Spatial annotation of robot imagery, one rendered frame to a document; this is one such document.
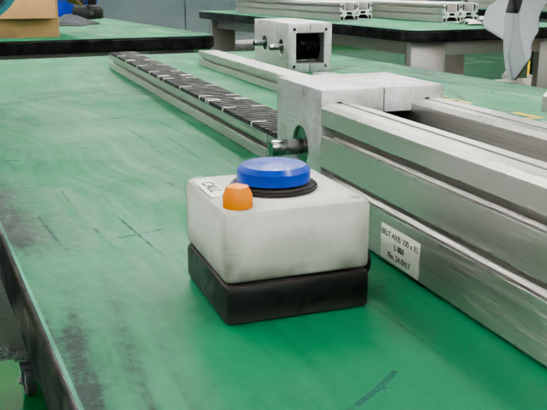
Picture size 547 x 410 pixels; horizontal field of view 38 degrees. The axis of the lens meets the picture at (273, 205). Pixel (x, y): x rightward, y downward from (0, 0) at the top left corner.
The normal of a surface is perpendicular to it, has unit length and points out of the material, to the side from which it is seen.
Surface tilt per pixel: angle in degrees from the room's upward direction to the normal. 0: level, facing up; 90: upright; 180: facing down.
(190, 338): 0
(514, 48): 103
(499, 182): 90
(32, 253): 0
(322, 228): 90
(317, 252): 90
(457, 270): 90
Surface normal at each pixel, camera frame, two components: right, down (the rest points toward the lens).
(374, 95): 0.34, 0.25
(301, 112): -0.94, 0.09
